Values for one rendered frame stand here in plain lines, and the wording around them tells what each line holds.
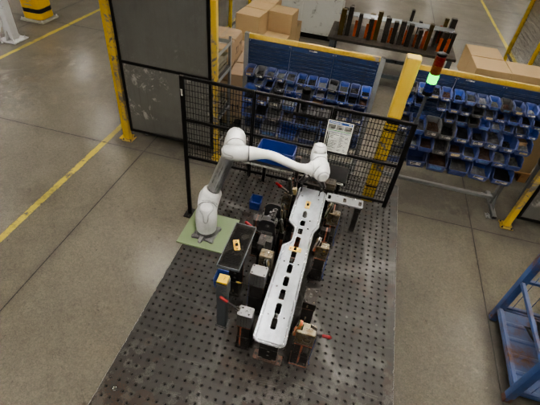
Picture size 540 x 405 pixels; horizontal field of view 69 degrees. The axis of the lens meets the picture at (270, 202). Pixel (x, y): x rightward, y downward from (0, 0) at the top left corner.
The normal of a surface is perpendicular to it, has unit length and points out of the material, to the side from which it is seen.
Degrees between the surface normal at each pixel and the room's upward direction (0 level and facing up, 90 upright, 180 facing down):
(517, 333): 0
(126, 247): 0
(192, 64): 92
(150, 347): 0
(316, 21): 90
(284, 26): 90
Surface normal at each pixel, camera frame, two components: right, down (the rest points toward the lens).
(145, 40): -0.29, 0.64
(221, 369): 0.09, -0.74
